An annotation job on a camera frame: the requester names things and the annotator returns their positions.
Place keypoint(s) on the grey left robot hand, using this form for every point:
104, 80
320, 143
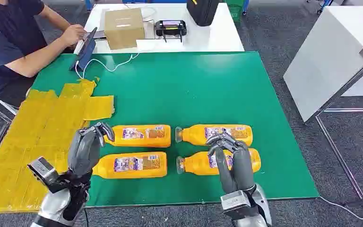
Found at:
82, 150

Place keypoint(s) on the black handheld controller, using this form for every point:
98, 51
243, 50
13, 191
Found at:
170, 28

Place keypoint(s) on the black bag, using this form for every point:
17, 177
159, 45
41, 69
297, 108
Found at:
202, 12

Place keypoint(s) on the brown cardboard box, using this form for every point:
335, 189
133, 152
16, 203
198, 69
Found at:
123, 29

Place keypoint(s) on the green plastic crate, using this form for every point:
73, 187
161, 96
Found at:
234, 9

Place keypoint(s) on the yellow sheet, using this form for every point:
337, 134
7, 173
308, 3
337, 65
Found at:
28, 131

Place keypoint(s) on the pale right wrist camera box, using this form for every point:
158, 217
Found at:
236, 203

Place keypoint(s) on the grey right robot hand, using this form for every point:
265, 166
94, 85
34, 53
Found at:
239, 169

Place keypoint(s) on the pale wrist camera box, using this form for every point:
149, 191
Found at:
42, 169
236, 203

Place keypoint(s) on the white table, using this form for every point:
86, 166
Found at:
216, 37

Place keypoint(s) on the white desk with metal frame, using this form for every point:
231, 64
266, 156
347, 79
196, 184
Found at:
331, 56

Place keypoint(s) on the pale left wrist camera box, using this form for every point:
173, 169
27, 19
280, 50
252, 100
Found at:
42, 169

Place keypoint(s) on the orange drink bottle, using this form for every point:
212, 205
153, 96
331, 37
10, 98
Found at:
197, 164
106, 167
194, 134
115, 138

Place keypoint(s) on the green table mat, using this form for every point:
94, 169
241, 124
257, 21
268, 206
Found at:
184, 94

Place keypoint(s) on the blue cased tablet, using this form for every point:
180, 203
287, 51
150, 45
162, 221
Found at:
86, 53

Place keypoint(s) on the person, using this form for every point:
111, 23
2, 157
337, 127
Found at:
6, 31

